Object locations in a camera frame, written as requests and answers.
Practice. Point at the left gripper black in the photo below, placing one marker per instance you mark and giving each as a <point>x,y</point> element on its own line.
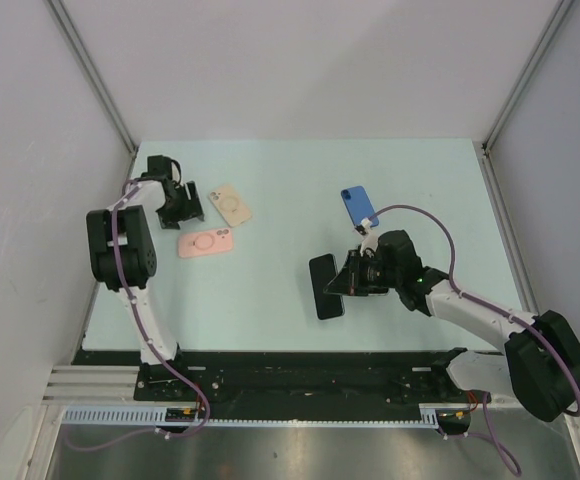
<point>192,208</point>

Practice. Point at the aluminium frame front rail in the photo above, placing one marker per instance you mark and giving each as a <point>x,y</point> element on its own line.
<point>91,385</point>

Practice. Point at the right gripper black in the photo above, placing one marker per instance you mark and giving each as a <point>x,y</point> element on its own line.
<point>348,281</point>

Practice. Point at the blue phone case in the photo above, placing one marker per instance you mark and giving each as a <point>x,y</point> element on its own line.
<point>357,203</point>

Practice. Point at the beige phone case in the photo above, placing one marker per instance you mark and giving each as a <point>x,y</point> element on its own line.
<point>230,205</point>

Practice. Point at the left aluminium corner post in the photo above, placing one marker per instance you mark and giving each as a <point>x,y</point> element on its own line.
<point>78,48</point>

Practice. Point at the right aluminium side rail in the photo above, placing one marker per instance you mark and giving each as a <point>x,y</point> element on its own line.
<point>511,246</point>

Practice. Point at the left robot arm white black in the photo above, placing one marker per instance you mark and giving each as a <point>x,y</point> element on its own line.
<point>122,252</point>

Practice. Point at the pink phone case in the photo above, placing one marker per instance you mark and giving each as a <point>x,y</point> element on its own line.
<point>205,243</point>

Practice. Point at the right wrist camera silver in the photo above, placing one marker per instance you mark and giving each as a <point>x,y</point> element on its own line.
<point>365,230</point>

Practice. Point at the aluminium corner post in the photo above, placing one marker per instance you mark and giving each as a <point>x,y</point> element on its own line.
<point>539,52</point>
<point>78,48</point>

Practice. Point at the right aluminium corner post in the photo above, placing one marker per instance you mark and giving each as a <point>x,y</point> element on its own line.
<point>539,52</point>

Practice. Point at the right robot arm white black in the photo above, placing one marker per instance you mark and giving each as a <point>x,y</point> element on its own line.
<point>538,355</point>

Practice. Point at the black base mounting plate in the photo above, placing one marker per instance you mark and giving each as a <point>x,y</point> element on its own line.
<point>303,386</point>

